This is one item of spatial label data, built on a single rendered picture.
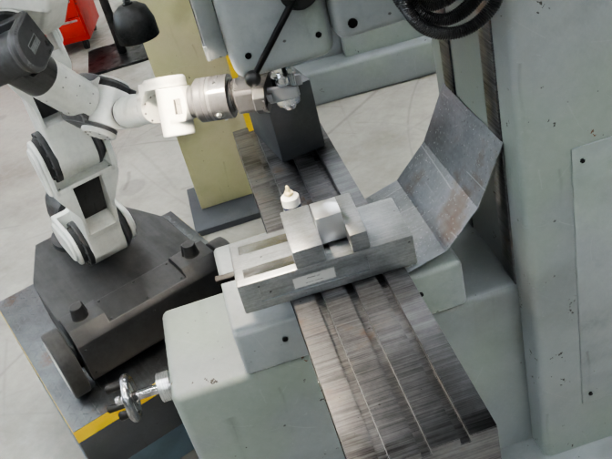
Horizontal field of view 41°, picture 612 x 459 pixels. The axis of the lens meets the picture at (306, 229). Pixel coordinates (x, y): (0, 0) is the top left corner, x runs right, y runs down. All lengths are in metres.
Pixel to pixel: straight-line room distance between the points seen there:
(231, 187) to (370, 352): 2.30
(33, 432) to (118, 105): 1.49
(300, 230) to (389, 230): 0.17
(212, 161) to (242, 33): 2.16
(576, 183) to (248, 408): 0.84
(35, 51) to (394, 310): 0.84
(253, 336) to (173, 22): 1.89
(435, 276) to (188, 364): 0.58
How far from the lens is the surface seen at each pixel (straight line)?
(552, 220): 1.68
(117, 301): 2.32
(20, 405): 3.13
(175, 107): 1.63
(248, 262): 1.60
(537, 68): 1.50
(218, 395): 1.79
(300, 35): 1.47
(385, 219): 1.62
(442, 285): 1.74
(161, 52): 3.37
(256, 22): 1.45
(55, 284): 2.55
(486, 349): 1.92
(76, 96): 1.79
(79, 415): 2.33
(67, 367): 2.25
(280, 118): 1.99
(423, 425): 1.30
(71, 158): 2.16
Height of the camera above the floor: 1.88
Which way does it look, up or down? 34 degrees down
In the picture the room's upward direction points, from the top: 15 degrees counter-clockwise
